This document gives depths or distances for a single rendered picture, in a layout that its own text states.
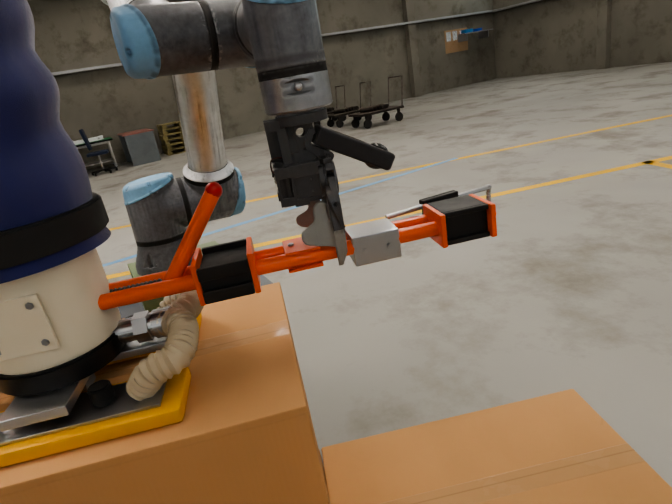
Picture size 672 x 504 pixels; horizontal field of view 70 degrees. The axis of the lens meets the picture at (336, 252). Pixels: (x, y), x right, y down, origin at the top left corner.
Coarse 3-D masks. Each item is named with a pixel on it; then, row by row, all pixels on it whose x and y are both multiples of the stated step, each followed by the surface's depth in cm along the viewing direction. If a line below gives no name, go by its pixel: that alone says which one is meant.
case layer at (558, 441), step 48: (432, 432) 104; (480, 432) 102; (528, 432) 100; (576, 432) 98; (336, 480) 97; (384, 480) 95; (432, 480) 93; (480, 480) 91; (528, 480) 89; (576, 480) 87; (624, 480) 86
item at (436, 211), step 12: (432, 204) 73; (444, 204) 72; (456, 204) 71; (468, 204) 70; (480, 204) 69; (492, 204) 68; (432, 216) 70; (444, 216) 67; (456, 216) 69; (468, 216) 69; (480, 216) 69; (492, 216) 68; (444, 228) 68; (456, 228) 69; (468, 228) 70; (480, 228) 70; (492, 228) 69; (444, 240) 68; (456, 240) 69; (468, 240) 70
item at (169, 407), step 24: (96, 384) 60; (120, 384) 64; (168, 384) 63; (96, 408) 60; (120, 408) 59; (144, 408) 58; (168, 408) 58; (0, 432) 58; (24, 432) 58; (48, 432) 57; (72, 432) 57; (96, 432) 57; (120, 432) 57; (0, 456) 55; (24, 456) 56
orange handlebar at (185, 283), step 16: (400, 224) 72; (416, 224) 72; (432, 224) 69; (288, 240) 71; (400, 240) 68; (256, 256) 70; (272, 256) 70; (288, 256) 66; (304, 256) 67; (320, 256) 67; (336, 256) 68; (160, 272) 69; (112, 288) 67; (128, 288) 65; (144, 288) 64; (160, 288) 64; (176, 288) 65; (192, 288) 65; (112, 304) 64; (128, 304) 65
